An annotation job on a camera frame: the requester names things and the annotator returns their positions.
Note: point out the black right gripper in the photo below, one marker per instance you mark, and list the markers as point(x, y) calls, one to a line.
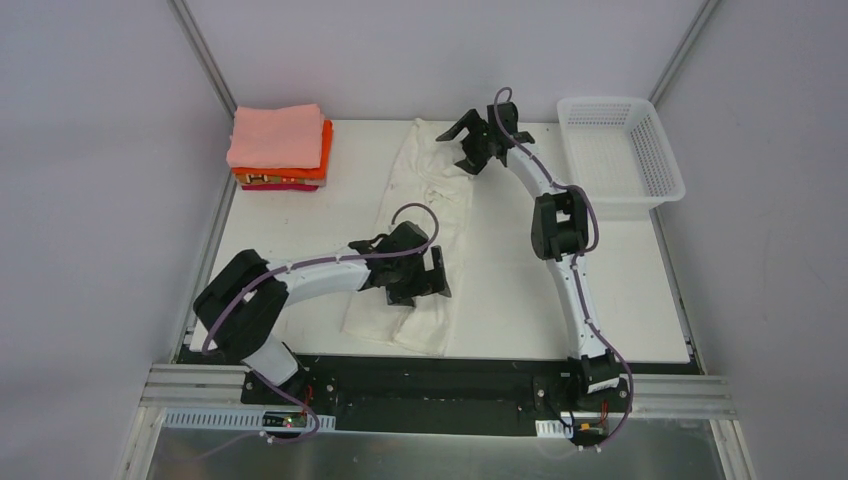
point(477, 142)

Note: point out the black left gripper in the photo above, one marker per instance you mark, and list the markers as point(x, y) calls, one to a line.
point(424, 276)

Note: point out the cream white t shirt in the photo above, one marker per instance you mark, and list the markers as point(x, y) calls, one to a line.
point(426, 188)

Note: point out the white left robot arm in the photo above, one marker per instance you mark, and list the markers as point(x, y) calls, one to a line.
point(242, 303)

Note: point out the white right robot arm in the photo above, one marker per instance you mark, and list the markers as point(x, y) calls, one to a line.
point(561, 232)

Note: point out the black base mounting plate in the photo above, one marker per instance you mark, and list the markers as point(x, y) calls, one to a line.
point(484, 397)

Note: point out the white plastic basket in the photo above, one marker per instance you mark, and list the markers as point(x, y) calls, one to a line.
point(617, 150)

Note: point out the magenta folded t shirt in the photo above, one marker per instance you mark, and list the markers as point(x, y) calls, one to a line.
point(281, 187)

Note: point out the pink folded t shirt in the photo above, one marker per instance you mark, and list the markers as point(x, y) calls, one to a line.
point(289, 137)

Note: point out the brown patterned folded t shirt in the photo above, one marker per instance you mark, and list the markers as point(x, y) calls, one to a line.
point(262, 180)

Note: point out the right white cable duct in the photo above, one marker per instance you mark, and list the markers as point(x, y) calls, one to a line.
point(558, 429)

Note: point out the white cable duct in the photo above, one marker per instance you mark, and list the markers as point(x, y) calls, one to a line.
point(558, 429)
point(276, 421)

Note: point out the aluminium frame rail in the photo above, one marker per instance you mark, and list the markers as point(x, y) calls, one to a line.
point(657, 396)

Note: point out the left white cable duct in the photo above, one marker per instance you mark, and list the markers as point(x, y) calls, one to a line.
point(276, 421)

